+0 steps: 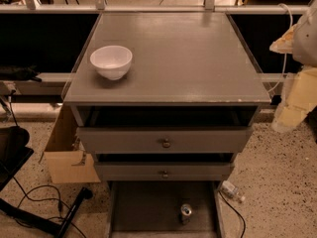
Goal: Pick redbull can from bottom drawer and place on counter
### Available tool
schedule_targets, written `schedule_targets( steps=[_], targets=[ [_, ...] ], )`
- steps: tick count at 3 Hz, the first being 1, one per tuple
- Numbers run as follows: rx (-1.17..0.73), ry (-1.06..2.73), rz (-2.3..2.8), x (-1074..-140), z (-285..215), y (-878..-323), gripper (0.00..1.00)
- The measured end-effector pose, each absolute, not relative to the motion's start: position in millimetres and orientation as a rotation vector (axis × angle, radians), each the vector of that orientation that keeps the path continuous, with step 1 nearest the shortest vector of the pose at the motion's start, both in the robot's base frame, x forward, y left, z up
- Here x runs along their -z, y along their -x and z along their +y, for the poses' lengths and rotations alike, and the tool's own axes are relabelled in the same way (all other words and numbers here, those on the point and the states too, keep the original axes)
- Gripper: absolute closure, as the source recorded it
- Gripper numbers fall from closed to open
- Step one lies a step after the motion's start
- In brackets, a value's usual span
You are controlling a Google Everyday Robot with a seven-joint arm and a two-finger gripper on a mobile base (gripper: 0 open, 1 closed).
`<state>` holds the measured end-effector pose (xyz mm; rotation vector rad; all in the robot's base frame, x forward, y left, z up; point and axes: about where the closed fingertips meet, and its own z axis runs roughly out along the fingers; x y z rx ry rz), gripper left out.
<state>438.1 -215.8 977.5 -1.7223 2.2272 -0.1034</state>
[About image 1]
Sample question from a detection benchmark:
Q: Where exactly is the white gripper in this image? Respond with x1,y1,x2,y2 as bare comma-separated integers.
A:
271,66,317,133

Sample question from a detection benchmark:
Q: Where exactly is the redbull can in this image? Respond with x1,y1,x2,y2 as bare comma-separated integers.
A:
180,203,192,225

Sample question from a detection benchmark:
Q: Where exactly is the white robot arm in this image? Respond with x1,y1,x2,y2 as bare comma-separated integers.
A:
269,4,317,133

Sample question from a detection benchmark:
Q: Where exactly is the grey top drawer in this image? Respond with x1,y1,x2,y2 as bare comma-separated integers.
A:
77,128,253,154

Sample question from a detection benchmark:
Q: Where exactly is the grey drawer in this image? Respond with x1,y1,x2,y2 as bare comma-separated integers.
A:
77,128,253,154
105,181,225,238
94,163,234,181

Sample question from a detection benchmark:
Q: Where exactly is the grey drawer cabinet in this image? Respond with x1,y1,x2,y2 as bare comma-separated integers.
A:
62,11,272,183

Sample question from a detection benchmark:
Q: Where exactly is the grey middle drawer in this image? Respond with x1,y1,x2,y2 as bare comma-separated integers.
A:
94,163,234,181

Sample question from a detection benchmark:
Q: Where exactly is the grey bottom drawer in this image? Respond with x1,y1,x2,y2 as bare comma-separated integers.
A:
105,181,225,238

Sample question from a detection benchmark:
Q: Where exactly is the white bowl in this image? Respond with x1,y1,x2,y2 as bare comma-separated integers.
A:
90,46,133,80

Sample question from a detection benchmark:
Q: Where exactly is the cardboard box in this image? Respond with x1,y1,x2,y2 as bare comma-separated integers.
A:
44,105,100,183

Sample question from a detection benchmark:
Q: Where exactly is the black stand base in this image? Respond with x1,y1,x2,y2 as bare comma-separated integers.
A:
0,187,92,238

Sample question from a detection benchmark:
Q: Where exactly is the black cloth bag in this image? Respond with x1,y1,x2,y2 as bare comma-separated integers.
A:
0,65,42,82

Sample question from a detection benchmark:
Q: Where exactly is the white cable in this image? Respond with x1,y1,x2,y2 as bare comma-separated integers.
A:
266,3,295,94

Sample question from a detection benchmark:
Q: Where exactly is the black cable right floor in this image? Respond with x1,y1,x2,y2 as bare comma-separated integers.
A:
219,191,247,238

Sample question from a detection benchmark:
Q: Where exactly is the black floor cable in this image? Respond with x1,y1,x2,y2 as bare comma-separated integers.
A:
11,176,87,238

